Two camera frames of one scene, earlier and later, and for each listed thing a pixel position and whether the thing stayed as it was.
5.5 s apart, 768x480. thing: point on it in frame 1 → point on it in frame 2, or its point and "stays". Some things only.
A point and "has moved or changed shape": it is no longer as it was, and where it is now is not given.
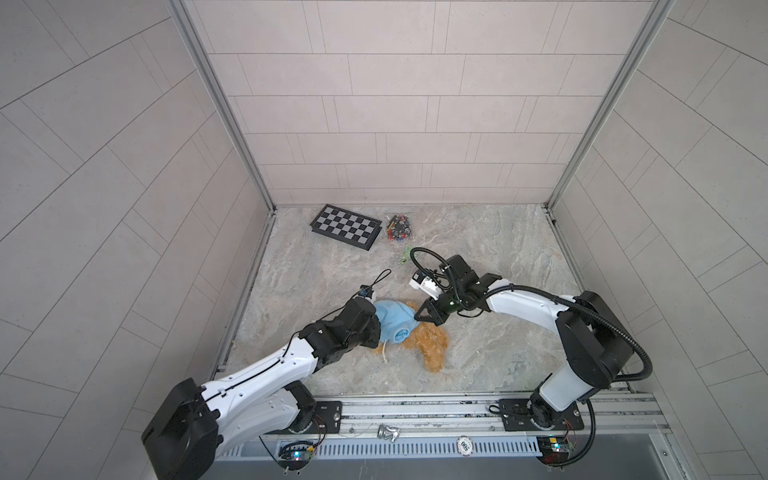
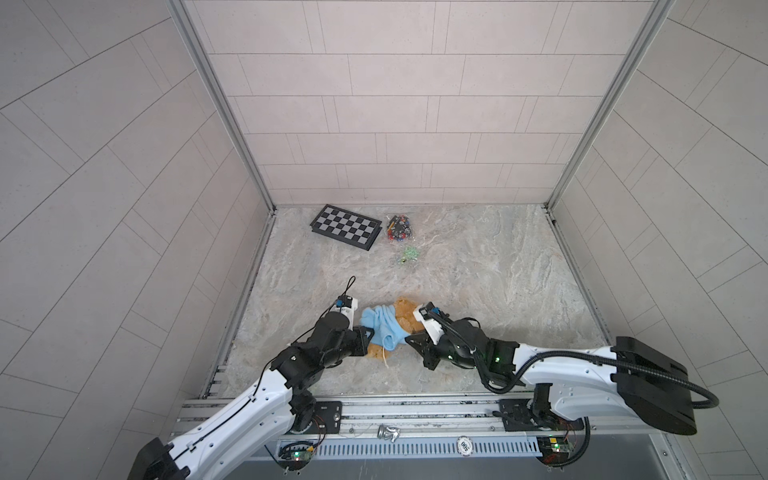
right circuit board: (554, 449) stays
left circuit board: (296, 452) stays
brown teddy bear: (428, 339) has moved or changed shape
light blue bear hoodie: (396, 320) has moved or changed shape
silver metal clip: (388, 433) stays
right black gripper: (434, 313) → (425, 349)
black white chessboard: (348, 227) stays
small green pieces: (406, 255) stays
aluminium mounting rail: (608, 415) stays
